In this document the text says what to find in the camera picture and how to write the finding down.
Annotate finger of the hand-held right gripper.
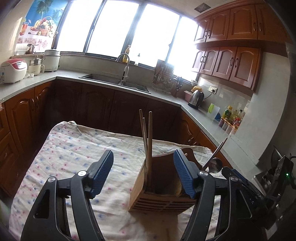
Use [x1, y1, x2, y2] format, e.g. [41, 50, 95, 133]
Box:
[221, 167, 264, 205]

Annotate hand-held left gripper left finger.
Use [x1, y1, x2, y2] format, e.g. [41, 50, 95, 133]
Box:
[20, 149, 114, 241]

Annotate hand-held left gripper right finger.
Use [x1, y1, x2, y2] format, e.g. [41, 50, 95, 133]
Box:
[173, 149, 253, 241]

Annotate metal spoon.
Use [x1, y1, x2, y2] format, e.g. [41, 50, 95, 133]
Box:
[209, 158, 223, 174]

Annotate wooden utensil holder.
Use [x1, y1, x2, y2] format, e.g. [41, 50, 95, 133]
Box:
[128, 148, 202, 213]

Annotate patterned wooden chopstick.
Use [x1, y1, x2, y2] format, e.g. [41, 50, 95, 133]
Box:
[139, 109, 149, 173]

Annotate steel gas stove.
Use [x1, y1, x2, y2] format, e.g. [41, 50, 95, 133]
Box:
[253, 162, 275, 193]

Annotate floral white tablecloth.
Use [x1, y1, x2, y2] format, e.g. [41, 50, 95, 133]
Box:
[9, 120, 223, 241]

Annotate wooden lower cabinets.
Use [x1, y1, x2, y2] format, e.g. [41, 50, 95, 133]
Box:
[0, 79, 223, 198]

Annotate wooden cabinets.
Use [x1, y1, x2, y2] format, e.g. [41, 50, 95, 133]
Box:
[0, 79, 223, 198]
[191, 0, 287, 93]

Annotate yellow oil bottles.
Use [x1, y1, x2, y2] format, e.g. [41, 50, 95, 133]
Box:
[222, 105, 246, 126]

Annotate steel electric kettle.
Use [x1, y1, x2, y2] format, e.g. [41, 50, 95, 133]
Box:
[187, 90, 205, 110]

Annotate knife and scissors holder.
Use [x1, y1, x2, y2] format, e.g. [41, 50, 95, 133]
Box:
[172, 77, 184, 97]

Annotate steel sink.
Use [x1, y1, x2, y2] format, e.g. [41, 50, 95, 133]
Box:
[78, 73, 151, 94]

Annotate dish rack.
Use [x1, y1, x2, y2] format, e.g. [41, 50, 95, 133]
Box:
[151, 59, 184, 93]

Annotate steel kitchen faucet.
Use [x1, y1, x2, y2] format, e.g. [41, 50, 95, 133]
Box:
[115, 53, 130, 82]

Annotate grey kitchen countertop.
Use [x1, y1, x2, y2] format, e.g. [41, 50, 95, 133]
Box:
[0, 70, 262, 172]

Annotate white electric pot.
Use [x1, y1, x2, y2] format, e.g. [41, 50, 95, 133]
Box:
[44, 47, 61, 72]

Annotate small white electric steamer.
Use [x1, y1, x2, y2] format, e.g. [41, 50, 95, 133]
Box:
[29, 58, 46, 75]

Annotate pink and white rice cooker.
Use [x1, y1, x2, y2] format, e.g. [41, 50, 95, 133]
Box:
[0, 58, 28, 84]

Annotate kitchen window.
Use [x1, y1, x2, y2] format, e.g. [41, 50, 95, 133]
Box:
[54, 0, 200, 80]

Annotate wooden upper cabinets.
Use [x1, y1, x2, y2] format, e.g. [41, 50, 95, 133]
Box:
[191, 0, 287, 93]

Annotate ceiling vent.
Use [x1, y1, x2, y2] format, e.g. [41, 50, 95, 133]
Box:
[194, 2, 210, 12]

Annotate fruit and palm wall poster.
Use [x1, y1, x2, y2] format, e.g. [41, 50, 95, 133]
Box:
[17, 0, 70, 50]

